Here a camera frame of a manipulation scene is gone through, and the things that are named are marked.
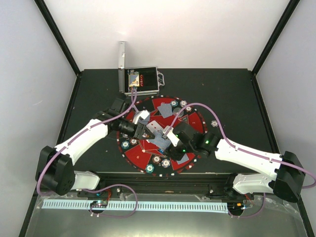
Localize red diamonds face-up card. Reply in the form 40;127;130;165
146;120;164;133

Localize blue card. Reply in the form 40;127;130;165
177;154;189;164
157;103;173;119

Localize green chips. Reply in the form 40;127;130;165
145;164;155;174
121;141;130;149
170;100;178;107

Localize grey card deck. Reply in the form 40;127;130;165
149;133;171;151

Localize black triangular token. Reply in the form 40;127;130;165
178;115;189;124

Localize blue white chip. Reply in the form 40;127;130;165
161;159;171;168

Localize clear round dealer puck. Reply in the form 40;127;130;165
173;108;184;118

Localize purple white chip stack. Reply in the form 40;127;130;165
211;120;219;127

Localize blue white chips seat one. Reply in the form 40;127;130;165
180;100;188;108

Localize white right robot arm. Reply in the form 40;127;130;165
162;122;306;202

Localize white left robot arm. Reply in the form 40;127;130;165
36;98;155;197

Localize round red black poker mat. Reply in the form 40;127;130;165
117;95;207;177

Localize open aluminium poker case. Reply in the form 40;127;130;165
118;41;165;96

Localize card pack in case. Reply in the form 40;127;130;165
128;74;140;87

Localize small green circuit board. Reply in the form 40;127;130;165
90;200;108;208

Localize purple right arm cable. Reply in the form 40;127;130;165
170;103;316;219

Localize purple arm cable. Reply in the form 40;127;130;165
36;88;138;197
170;103;316;219

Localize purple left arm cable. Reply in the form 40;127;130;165
36;88;138;197

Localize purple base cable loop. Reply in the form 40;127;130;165
79;184;138;219

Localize light blue cable duct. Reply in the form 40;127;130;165
41;199;228;214

